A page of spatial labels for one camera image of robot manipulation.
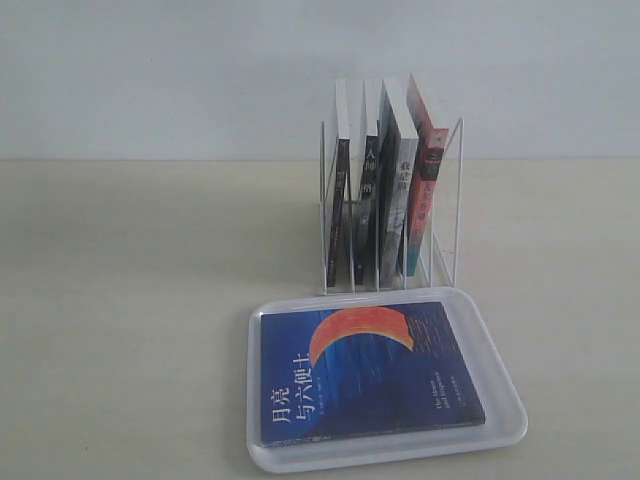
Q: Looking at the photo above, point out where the blue moon cover book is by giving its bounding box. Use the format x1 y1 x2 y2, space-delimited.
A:
260 302 486 447

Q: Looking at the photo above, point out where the grey white spine book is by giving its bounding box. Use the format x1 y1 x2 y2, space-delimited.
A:
377 77 420 289

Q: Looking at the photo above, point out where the black spine book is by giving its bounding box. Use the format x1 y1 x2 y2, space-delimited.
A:
354 80 379 285

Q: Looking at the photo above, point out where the white wire book rack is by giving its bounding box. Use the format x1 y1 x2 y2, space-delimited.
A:
319 117 466 295

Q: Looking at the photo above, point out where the white plastic tray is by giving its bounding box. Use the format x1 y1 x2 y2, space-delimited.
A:
246 287 528 473

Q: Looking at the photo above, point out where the red orange spine book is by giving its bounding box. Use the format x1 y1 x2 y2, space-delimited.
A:
406 74 450 277

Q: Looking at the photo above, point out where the dark thin book leftmost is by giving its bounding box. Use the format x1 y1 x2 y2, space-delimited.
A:
325 78 351 289

